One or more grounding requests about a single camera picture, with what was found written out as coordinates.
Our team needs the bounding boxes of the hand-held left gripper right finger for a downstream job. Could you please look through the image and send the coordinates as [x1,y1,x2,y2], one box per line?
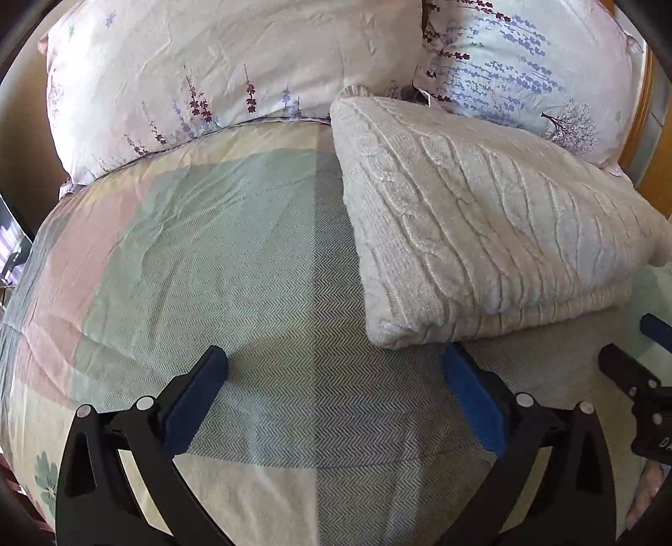
[441,344,615,546]

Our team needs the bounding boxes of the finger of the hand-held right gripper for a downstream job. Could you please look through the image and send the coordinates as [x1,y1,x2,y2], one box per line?
[640,313,672,354]
[598,344,660,400]

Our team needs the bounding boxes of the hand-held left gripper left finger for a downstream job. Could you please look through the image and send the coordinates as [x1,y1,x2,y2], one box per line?
[55,345,230,546]

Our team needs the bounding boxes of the cream cable-knit cushion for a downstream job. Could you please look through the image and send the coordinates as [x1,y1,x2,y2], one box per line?
[330,84,672,351]

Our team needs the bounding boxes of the person's right hand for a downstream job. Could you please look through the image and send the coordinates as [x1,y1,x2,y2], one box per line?
[627,461,668,531]

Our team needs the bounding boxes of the pastel patchwork quilt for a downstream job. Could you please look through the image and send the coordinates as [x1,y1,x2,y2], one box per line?
[0,118,672,546]

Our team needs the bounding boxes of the wooden bed headboard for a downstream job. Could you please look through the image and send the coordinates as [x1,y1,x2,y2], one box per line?
[598,0,672,221]

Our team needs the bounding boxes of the dark bedside object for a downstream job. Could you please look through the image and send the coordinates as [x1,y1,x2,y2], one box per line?
[0,198,33,289]

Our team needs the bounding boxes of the pale green floral pillow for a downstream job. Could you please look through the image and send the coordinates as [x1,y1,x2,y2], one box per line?
[412,0,646,170]

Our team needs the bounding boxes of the pink floral pillow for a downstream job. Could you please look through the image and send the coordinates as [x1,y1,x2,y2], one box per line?
[38,0,427,186]

